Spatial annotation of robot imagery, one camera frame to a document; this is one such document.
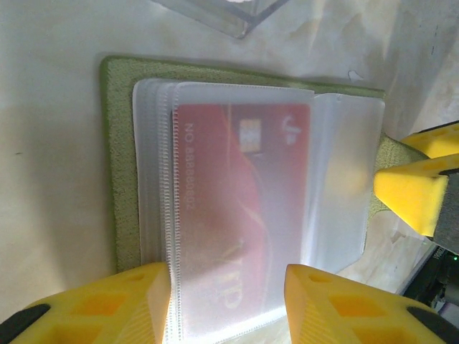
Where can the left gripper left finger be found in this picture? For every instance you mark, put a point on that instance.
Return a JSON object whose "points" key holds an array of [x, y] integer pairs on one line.
{"points": [[89, 311]]}

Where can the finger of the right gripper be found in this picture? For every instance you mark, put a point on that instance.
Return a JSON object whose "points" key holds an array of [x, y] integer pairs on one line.
{"points": [[409, 193], [437, 141]]}

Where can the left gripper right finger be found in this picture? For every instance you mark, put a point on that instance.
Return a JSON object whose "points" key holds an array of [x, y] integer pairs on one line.
{"points": [[358, 311]]}

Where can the red VIP card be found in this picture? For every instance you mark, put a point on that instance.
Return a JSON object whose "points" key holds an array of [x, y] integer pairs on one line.
{"points": [[251, 179]]}

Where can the olive green card holder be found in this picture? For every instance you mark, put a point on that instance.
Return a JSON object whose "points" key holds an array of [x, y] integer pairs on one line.
{"points": [[122, 143]]}

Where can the clear acrylic card box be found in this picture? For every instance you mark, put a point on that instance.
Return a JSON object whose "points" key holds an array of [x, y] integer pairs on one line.
{"points": [[236, 21]]}

